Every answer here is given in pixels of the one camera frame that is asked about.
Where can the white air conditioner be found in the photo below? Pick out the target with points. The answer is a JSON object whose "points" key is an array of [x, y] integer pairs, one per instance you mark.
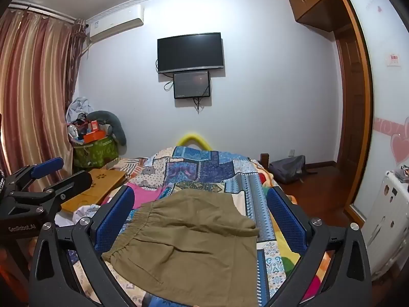
{"points": [[115, 22]]}

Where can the green storage box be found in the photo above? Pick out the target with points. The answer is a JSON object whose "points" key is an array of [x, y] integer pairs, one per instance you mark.
{"points": [[94, 153]]}

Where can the khaki pants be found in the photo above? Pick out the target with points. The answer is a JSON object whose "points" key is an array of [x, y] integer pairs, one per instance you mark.
{"points": [[191, 246]]}

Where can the pink cloth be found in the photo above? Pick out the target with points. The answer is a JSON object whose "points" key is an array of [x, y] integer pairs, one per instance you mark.
{"points": [[143, 195]]}

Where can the small red box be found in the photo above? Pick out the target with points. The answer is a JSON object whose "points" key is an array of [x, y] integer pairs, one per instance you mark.
{"points": [[94, 126]]}

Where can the orange box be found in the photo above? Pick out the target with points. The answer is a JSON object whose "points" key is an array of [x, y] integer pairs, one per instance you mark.
{"points": [[94, 136]]}

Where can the white wardrobe door pink hearts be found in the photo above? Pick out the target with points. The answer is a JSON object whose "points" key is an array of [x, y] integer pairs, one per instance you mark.
{"points": [[389, 102]]}

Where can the wooden overhead cabinet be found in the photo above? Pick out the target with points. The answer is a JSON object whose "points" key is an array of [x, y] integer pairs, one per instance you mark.
{"points": [[310, 3]]}

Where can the wall television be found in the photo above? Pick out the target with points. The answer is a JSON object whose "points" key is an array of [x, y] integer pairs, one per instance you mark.
{"points": [[190, 52]]}

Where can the striped brown curtain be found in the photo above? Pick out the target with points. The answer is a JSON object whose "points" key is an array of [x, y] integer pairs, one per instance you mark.
{"points": [[35, 86]]}

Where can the grey backpack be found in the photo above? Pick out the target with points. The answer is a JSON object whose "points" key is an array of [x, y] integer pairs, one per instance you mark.
{"points": [[287, 168]]}

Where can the wooden lap desk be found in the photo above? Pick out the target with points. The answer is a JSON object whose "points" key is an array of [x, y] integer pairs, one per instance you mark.
{"points": [[105, 179]]}

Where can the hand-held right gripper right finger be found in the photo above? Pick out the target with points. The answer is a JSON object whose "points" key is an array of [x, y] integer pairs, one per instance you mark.
{"points": [[286, 220]]}

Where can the grey plush pillow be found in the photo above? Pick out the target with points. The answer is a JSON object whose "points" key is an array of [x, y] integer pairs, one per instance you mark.
{"points": [[118, 128]]}

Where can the white appliance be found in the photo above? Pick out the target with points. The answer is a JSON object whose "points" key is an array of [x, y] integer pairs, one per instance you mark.
{"points": [[386, 217]]}

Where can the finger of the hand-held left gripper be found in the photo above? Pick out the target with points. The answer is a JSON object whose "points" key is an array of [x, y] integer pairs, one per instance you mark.
{"points": [[48, 166], [73, 182]]}

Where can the small black monitor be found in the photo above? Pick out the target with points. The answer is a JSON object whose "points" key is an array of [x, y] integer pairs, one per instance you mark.
{"points": [[191, 84]]}

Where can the pale cloth bundle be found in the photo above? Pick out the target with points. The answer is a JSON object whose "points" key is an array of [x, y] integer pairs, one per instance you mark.
{"points": [[78, 108]]}

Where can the wooden door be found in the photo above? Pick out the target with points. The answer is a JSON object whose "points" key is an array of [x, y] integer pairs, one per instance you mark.
{"points": [[351, 108]]}

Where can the wooden bedpost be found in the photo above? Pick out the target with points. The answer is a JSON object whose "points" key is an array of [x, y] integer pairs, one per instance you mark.
{"points": [[264, 159]]}

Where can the white printed cloth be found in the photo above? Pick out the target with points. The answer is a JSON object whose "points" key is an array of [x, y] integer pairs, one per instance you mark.
{"points": [[80, 214]]}

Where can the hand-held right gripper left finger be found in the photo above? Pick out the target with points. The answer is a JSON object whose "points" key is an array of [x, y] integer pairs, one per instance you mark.
{"points": [[115, 220]]}

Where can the patchwork printed blanket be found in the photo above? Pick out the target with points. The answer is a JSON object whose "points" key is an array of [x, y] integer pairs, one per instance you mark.
{"points": [[204, 166]]}

